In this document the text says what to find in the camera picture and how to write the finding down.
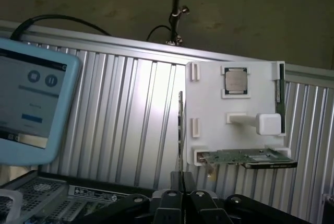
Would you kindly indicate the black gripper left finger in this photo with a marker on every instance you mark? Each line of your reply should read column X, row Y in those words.
column 169, row 208

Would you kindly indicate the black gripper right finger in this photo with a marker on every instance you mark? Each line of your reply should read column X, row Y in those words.
column 201, row 208

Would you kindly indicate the green RAM stick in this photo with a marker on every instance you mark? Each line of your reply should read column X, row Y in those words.
column 279, row 98

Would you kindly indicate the green black graphics card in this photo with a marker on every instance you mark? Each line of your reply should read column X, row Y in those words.
column 235, row 156

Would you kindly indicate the white parts rack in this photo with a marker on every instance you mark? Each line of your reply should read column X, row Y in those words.
column 208, row 117

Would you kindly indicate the grey metal PC case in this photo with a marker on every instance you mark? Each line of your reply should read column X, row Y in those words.
column 39, row 195

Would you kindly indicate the silver CPU chip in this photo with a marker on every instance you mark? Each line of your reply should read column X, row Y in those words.
column 236, row 80

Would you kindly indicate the blue teach pendant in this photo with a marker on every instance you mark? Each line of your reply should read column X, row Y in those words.
column 26, row 98

